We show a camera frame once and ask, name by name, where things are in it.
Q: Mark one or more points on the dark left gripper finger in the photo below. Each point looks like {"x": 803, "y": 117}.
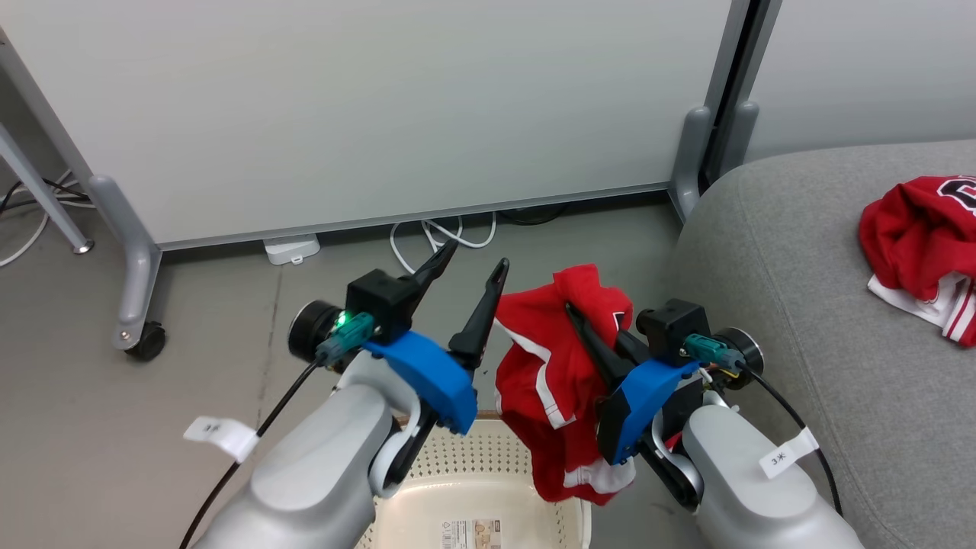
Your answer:
{"x": 480, "y": 328}
{"x": 438, "y": 271}

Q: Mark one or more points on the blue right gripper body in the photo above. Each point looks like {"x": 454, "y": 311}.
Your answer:
{"x": 644, "y": 396}

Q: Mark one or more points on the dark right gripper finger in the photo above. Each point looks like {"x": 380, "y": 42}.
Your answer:
{"x": 598, "y": 347}
{"x": 631, "y": 347}

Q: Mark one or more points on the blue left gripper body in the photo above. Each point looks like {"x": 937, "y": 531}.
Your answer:
{"x": 435, "y": 381}

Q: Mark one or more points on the red shorts white stripes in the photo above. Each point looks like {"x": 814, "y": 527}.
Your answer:
{"x": 549, "y": 366}

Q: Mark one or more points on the red basketball jersey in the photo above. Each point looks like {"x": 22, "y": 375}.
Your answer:
{"x": 915, "y": 236}

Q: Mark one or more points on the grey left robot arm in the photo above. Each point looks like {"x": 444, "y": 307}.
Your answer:
{"x": 320, "y": 473}

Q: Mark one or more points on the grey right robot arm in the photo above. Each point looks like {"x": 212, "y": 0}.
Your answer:
{"x": 747, "y": 496}

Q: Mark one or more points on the grey fabric sofa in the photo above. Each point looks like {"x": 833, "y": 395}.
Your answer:
{"x": 801, "y": 267}

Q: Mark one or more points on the beige plastic laundry basket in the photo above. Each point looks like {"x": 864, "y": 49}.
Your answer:
{"x": 473, "y": 473}

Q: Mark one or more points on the white power adapter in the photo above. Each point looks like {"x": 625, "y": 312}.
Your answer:
{"x": 291, "y": 249}

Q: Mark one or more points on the paper label in basket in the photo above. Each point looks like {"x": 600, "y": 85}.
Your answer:
{"x": 469, "y": 535}

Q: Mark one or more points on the black caster wheel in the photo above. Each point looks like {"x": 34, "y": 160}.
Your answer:
{"x": 149, "y": 341}

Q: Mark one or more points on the grey partition foot with caster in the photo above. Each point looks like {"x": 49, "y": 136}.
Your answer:
{"x": 133, "y": 267}

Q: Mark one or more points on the white partition panel dark edge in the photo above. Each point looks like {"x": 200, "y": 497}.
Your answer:
{"x": 862, "y": 69}

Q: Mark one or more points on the grey metal table leg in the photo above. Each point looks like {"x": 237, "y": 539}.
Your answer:
{"x": 38, "y": 191}

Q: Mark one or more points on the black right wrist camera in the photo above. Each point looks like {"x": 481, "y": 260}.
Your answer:
{"x": 671, "y": 324}

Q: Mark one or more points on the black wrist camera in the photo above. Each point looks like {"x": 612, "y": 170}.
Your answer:
{"x": 381, "y": 301}
{"x": 671, "y": 324}

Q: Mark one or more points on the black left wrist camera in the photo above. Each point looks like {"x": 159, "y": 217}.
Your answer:
{"x": 381, "y": 301}

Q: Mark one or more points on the white partition panel grey frame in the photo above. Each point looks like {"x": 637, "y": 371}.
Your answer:
{"x": 381, "y": 107}

